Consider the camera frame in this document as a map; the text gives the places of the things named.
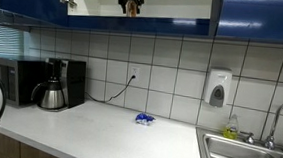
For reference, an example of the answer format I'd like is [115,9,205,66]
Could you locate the orange soda can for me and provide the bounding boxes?
[125,0,139,19]

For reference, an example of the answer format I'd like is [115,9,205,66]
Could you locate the wooden base cabinet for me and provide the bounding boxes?
[0,130,75,158]

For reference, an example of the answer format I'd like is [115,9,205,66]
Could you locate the black steel coffee maker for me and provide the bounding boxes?
[42,57,89,114]

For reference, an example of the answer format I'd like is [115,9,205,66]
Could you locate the blue snack wrapper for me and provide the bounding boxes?
[134,112,157,127]

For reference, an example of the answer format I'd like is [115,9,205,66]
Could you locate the white soap dispenser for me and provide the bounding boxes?
[202,66,233,109]

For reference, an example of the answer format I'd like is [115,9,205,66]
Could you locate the steel coffee carafe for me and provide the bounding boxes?
[29,77,68,112]

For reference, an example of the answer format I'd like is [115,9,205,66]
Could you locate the black steel microwave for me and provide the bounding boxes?
[0,54,49,109]

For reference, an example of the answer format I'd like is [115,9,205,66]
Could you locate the window blinds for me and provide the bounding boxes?
[0,23,31,59]

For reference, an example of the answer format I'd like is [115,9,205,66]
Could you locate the yellow dish soap bottle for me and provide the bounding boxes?
[223,113,241,141]

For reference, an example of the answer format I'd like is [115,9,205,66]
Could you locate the chrome faucet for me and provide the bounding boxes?
[238,94,283,156]

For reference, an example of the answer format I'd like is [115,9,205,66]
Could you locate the blue wall cabinet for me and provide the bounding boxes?
[64,0,221,38]

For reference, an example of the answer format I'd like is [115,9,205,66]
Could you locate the white wall outlet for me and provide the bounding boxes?
[128,65,141,83]

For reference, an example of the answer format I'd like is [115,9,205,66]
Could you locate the black power cord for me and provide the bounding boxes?
[84,72,137,107]

